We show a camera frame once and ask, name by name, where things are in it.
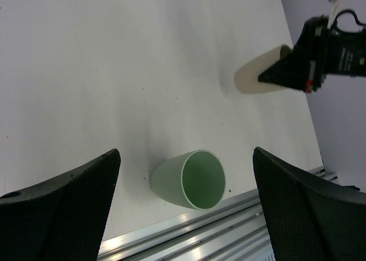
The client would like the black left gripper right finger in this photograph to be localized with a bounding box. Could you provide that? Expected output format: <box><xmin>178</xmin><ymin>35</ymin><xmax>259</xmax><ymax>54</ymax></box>
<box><xmin>253</xmin><ymin>147</ymin><xmax>365</xmax><ymax>260</ymax></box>

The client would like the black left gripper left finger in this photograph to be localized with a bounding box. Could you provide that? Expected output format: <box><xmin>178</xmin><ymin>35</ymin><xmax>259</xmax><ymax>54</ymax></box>
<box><xmin>1</xmin><ymin>149</ymin><xmax>121</xmax><ymax>260</ymax></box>

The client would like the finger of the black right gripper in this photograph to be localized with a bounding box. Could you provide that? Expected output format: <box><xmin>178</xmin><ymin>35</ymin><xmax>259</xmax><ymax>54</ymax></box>
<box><xmin>258</xmin><ymin>55</ymin><xmax>310</xmax><ymax>89</ymax></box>
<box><xmin>289</xmin><ymin>29</ymin><xmax>311</xmax><ymax>61</ymax></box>

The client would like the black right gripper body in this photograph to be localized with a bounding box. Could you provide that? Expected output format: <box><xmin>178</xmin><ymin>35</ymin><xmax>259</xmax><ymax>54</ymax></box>
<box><xmin>300</xmin><ymin>14</ymin><xmax>365</xmax><ymax>93</ymax></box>

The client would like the beige plastic cup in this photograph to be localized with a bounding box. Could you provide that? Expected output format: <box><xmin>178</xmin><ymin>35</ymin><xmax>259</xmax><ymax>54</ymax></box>
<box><xmin>234</xmin><ymin>44</ymin><xmax>295</xmax><ymax>95</ymax></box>

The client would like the short green plastic cup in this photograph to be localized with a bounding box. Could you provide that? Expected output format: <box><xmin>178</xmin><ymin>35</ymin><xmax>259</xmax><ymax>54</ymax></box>
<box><xmin>149</xmin><ymin>149</ymin><xmax>226</xmax><ymax>210</ymax></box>

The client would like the aluminium mounting rail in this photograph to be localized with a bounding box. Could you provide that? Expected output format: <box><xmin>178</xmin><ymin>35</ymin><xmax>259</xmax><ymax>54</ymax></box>
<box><xmin>98</xmin><ymin>166</ymin><xmax>341</xmax><ymax>261</ymax></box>

